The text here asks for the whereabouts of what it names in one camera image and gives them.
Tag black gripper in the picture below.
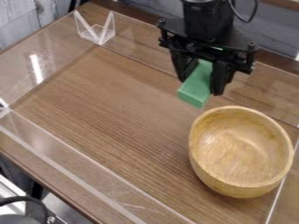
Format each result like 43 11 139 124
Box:
156 0 257 96

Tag green rectangular block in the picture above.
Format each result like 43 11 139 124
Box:
177 49 219 109

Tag brown wooden bowl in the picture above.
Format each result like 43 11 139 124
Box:
188 106 295 199

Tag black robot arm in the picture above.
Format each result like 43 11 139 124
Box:
156 0 259 95

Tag clear acrylic barrier walls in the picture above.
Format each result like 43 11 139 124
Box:
0 13 299 224

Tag clear acrylic corner bracket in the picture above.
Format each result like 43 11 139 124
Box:
73 10 116 46

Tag black metal bracket with bolt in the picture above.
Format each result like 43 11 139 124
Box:
41 210 68 224

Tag black cable bottom left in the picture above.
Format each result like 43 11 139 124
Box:
0 195 51 224

